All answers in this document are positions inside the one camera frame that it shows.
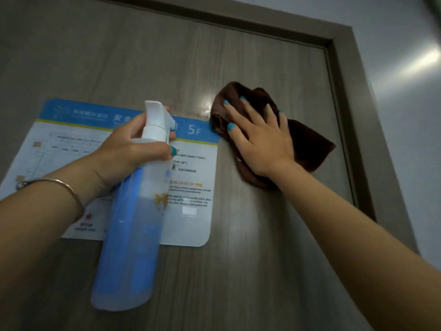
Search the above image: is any silver bracelet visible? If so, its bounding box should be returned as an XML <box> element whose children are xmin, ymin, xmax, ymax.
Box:
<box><xmin>15</xmin><ymin>178</ymin><xmax>85</xmax><ymax>222</ymax></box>

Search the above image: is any blue and white evacuation sign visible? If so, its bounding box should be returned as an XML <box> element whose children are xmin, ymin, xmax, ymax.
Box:
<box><xmin>0</xmin><ymin>98</ymin><xmax>221</xmax><ymax>248</ymax></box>

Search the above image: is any person's right forearm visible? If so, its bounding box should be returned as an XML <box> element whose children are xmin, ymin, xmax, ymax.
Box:
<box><xmin>270</xmin><ymin>160</ymin><xmax>441</xmax><ymax>331</ymax></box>

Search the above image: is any person's left hand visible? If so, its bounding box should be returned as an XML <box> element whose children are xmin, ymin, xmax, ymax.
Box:
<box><xmin>90</xmin><ymin>106</ymin><xmax>178</xmax><ymax>191</ymax></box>

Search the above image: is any person's right hand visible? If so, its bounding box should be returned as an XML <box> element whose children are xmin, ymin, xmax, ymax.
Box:
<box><xmin>223</xmin><ymin>96</ymin><xmax>297</xmax><ymax>181</ymax></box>

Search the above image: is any grey-brown wooden door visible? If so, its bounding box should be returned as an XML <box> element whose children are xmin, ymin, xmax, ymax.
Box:
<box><xmin>0</xmin><ymin>0</ymin><xmax>375</xmax><ymax>331</ymax></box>

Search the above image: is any brown cleaning cloth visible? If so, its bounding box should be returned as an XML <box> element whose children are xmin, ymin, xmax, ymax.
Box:
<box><xmin>209</xmin><ymin>81</ymin><xmax>337</xmax><ymax>191</ymax></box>

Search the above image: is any blue and white spray bottle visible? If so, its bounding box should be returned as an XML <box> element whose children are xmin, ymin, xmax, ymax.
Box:
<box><xmin>90</xmin><ymin>101</ymin><xmax>177</xmax><ymax>312</ymax></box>

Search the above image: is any person's left forearm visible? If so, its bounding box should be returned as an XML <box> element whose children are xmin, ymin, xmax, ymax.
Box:
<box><xmin>0</xmin><ymin>152</ymin><xmax>105</xmax><ymax>302</ymax></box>

